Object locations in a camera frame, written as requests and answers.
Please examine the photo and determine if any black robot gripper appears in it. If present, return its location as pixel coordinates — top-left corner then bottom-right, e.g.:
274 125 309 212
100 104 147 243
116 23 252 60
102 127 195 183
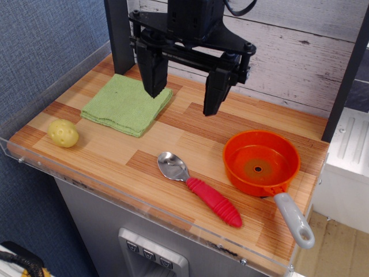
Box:
129 1 256 116

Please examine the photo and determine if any green folded cloth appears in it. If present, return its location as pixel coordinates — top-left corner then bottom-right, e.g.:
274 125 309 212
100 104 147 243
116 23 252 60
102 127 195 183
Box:
81 74 172 138

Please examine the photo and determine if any clear acrylic table guard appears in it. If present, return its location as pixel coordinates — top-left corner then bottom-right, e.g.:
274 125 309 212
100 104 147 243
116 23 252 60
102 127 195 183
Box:
6 55 328 276

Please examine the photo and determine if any grey toy fridge cabinet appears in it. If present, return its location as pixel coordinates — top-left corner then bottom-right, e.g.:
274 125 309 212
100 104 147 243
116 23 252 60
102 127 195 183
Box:
56 179 263 276

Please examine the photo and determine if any silver dispenser button panel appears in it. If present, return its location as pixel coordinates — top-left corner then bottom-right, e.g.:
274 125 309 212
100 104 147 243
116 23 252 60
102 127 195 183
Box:
118 227 190 276

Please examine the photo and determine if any white toy sink unit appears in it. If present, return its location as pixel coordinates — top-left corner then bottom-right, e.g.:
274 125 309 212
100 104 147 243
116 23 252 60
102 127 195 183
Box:
312 108 368 233

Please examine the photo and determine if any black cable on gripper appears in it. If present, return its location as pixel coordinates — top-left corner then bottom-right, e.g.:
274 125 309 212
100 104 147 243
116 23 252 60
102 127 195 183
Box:
222 0 258 17

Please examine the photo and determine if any dark grey left post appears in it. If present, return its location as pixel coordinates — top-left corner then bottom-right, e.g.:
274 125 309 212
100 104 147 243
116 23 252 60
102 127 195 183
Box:
104 0 135 75

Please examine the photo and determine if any dark grey post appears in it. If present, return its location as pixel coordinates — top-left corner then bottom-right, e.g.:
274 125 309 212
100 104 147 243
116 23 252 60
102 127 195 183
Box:
321 8 368 143
104 0 135 75

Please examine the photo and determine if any metal spoon with red handle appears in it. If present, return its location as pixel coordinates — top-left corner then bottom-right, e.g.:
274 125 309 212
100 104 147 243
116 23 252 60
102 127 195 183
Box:
157 152 243 228

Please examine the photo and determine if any orange toy pan grey handle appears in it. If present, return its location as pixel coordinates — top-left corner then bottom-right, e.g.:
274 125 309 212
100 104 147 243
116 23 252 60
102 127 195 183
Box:
223 130 315 249

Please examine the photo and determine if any dark grey right post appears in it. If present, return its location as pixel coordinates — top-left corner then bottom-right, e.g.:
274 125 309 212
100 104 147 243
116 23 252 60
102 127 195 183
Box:
321 8 368 143

